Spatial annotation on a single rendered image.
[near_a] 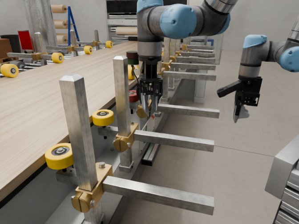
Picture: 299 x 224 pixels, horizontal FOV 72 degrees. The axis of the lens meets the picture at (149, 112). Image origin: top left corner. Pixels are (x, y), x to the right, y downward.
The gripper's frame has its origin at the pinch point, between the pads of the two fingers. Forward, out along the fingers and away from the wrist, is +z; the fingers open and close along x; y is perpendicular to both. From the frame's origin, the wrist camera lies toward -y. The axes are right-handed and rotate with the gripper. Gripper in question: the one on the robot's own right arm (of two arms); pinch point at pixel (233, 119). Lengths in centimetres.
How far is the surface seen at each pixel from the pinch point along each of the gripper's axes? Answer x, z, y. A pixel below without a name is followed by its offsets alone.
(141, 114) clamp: -8.1, -1.2, -40.3
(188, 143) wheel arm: -26.5, -1.3, -17.4
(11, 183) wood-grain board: -62, -7, -54
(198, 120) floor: 164, 83, -17
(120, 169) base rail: -31, 12, -42
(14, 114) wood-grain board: -33, -7, -84
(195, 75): 23.5, -12.6, -19.8
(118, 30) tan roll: 225, -22, -151
